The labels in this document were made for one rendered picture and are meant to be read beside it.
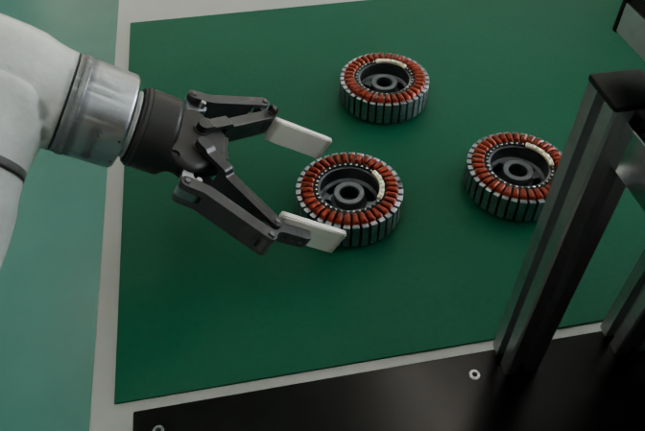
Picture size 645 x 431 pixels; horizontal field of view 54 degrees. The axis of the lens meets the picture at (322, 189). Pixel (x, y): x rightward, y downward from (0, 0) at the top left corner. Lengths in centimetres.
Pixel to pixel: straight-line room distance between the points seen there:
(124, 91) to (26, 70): 8
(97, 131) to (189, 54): 39
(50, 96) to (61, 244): 122
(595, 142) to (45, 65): 41
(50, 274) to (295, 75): 100
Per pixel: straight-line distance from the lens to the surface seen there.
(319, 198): 66
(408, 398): 55
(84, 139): 57
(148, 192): 73
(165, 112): 58
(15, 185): 56
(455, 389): 56
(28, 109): 55
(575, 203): 41
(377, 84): 82
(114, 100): 57
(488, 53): 95
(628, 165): 38
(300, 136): 70
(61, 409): 149
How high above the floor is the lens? 126
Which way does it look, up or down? 46 degrees down
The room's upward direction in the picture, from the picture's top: straight up
